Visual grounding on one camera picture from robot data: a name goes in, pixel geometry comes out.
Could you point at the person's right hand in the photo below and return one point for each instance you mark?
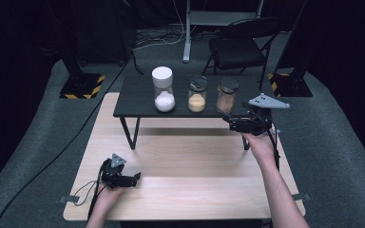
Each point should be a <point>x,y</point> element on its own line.
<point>259,147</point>

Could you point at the black-lidded jar of brown powder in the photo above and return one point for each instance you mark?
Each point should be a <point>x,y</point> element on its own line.
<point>226,96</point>

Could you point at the person's left hand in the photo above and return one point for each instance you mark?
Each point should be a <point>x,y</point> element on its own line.
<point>109,198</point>

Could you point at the black raised shelf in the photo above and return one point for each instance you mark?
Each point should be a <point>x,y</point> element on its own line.
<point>139,101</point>

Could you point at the white metal desk frame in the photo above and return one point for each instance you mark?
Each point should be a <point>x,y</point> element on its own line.
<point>187,38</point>

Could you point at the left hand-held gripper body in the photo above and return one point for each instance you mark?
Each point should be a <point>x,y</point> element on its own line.
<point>112,177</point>

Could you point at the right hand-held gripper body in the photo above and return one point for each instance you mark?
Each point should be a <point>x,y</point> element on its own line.
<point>256,125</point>

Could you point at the black-lidded jar of yellow powder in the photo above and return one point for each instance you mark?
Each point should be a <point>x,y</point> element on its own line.
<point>197,95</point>

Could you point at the black stand with striped base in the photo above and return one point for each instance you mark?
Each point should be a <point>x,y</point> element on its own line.
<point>82,85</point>
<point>293,84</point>

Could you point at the black folding chair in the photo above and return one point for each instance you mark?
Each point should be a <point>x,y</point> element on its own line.
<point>237,52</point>

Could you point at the white-lidded jar of white powder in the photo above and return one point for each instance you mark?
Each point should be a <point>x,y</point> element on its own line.
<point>163,90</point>

